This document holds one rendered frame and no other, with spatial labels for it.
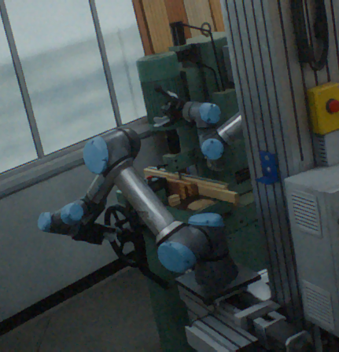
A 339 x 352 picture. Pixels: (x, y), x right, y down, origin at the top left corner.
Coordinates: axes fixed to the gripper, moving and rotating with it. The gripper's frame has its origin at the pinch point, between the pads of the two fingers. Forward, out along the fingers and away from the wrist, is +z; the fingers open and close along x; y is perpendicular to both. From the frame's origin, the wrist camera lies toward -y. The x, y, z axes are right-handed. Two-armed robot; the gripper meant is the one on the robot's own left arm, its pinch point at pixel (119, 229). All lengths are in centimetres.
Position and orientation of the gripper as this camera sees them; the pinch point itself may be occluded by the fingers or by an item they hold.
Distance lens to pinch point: 296.0
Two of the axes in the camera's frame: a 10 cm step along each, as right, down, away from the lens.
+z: 7.8, 1.8, 6.0
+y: -2.3, 9.7, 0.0
